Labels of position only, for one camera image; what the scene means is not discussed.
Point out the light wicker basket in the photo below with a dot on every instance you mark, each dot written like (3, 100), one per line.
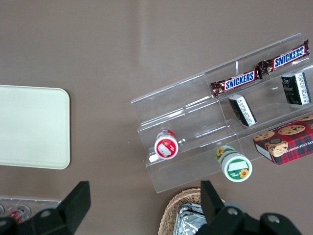
(171, 210)

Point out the clear acrylic bottle rack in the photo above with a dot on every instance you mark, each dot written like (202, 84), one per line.
(46, 202)

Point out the green lidded yogurt cup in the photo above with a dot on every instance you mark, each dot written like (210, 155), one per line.
(236, 166)

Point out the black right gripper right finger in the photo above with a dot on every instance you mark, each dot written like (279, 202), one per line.
(212, 208)

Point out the red cola bottle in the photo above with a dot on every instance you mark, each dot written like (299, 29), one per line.
(20, 213)

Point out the stack of foil trays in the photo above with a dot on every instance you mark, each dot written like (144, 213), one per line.
(188, 220)

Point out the red lidded yogurt cup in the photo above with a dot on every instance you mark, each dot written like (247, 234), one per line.
(166, 147)

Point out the cream plastic tray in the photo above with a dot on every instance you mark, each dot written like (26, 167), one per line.
(31, 127)

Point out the clear acrylic stepped shelf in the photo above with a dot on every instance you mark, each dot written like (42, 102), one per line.
(171, 102)

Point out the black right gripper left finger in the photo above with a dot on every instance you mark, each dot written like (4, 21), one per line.
(73, 208)

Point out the small black white box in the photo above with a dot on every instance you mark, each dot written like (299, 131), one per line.
(296, 88)
(243, 110)

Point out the red tartan cookie box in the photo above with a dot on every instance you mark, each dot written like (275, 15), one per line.
(291, 144)

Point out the Snickers chocolate bar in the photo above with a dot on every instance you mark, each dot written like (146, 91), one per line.
(286, 58)
(238, 82)

